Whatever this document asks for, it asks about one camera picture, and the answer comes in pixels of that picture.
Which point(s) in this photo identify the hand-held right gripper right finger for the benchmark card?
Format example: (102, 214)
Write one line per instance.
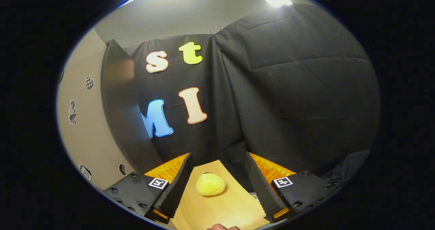
(260, 186)

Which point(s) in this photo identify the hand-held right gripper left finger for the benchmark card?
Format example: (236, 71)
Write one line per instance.
(175, 189)

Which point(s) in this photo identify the grey cabinet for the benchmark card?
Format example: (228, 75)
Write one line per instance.
(122, 104)

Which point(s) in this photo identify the grey cabinet door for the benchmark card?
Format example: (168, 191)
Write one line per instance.
(85, 138)

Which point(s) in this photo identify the yellow plush toy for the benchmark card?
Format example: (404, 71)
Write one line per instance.
(210, 185)

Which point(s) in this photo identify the black backdrop cloth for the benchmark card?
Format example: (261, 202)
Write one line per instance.
(289, 104)

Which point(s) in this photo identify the small ceiling light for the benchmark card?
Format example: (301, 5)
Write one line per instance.
(278, 0)

